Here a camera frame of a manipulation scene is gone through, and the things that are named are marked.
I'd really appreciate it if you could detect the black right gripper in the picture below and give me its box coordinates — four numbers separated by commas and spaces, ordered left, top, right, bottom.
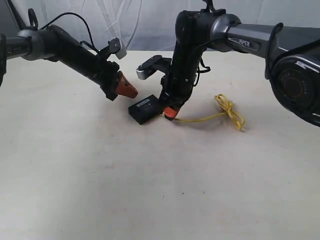
158, 74, 196, 121

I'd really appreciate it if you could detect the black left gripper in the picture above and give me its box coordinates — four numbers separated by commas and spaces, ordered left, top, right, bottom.
99, 61, 138, 101

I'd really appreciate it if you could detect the small black box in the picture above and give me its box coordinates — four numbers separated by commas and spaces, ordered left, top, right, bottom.
128, 94, 163, 125

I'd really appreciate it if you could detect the yellow ethernet cable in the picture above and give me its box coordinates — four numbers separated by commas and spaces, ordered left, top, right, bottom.
159, 93, 247, 132

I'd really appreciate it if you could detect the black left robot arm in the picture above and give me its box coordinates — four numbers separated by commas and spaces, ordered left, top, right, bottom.
0, 24, 138, 101

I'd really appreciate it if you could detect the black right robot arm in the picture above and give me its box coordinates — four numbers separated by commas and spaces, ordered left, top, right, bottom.
159, 9, 320, 126

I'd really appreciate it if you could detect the white backdrop curtain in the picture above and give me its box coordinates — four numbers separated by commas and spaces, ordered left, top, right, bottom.
13, 0, 320, 51

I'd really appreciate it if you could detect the black light stand pole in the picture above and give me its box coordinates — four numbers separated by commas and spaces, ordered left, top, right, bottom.
4, 0, 27, 31

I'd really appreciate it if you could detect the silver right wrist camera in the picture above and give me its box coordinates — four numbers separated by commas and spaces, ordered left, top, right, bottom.
136, 55, 172, 80

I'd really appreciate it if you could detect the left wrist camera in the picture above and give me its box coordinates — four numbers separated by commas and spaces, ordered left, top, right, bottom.
108, 37, 127, 60

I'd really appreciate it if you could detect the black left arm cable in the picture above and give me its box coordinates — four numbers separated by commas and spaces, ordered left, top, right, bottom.
39, 12, 106, 56

